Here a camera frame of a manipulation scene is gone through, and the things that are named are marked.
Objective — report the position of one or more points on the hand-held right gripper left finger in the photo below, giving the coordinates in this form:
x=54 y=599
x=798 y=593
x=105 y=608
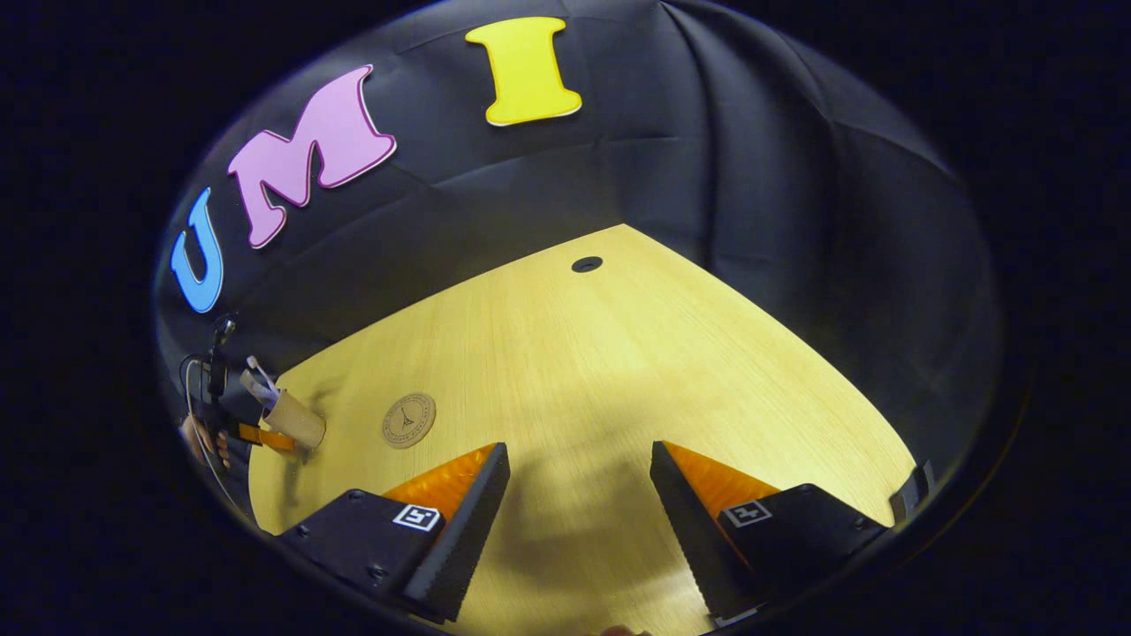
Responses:
x=468 y=530

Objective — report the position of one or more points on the light wooden desktop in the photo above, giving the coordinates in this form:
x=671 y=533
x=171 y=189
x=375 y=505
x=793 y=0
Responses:
x=574 y=371

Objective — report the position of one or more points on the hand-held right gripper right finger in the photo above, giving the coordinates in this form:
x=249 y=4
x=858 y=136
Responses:
x=685 y=530

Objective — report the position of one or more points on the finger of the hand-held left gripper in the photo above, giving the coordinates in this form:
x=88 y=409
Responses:
x=265 y=438

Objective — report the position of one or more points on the black backdrop cloth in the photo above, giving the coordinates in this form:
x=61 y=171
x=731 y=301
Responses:
x=707 y=132

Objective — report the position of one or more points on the white toothpaste tube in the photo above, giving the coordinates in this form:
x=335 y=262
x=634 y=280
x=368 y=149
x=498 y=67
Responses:
x=254 y=389

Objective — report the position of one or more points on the pale pink toothbrush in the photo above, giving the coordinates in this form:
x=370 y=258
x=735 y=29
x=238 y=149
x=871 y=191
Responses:
x=263 y=373

